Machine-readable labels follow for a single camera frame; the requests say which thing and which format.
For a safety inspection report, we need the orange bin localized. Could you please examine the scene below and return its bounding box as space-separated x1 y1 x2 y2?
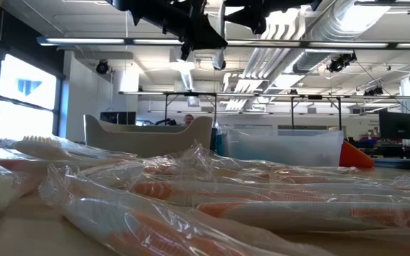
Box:
339 139 376 169

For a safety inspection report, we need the silver ventilation duct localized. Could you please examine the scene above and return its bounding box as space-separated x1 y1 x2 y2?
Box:
290 0 393 74

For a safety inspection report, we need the long linear ceiling light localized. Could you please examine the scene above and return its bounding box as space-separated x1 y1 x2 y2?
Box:
36 34 410 50

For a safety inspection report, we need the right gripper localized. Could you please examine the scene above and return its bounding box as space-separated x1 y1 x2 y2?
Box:
224 0 322 36

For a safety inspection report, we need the teal plastic bin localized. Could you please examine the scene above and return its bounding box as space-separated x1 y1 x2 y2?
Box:
214 128 224 165

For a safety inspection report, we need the black computer monitor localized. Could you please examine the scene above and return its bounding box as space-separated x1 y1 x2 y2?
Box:
378 110 410 141

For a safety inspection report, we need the black ceiling camera cluster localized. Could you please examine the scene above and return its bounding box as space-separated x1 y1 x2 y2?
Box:
325 50 358 73

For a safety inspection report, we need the black ceiling spotlight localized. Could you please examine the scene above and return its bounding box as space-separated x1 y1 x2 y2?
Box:
95 59 110 75

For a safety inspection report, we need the large window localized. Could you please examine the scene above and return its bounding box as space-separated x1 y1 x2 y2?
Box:
0 53 59 140

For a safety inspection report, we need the grey translucent plastic bin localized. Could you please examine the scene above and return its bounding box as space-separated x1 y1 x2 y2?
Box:
83 114 214 166

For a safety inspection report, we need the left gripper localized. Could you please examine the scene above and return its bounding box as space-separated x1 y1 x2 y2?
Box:
107 0 228 61

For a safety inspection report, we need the clear plastic bin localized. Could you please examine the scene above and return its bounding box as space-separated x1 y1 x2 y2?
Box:
219 127 345 167

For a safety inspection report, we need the black workstation frame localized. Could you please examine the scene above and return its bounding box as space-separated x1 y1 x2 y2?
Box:
118 90 410 131

